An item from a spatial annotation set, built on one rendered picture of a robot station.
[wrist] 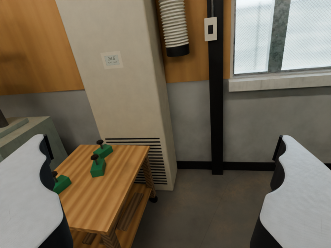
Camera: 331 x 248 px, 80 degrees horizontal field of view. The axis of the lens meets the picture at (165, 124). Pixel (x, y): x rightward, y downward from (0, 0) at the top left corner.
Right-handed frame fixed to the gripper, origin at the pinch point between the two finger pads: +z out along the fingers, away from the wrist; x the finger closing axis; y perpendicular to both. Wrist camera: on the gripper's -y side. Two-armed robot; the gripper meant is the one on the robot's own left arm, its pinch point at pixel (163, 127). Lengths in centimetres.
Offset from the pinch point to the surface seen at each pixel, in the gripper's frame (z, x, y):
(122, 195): 63, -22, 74
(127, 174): 79, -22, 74
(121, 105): 117, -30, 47
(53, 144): 133, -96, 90
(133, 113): 116, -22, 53
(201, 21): 135, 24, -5
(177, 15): 121, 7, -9
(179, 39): 120, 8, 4
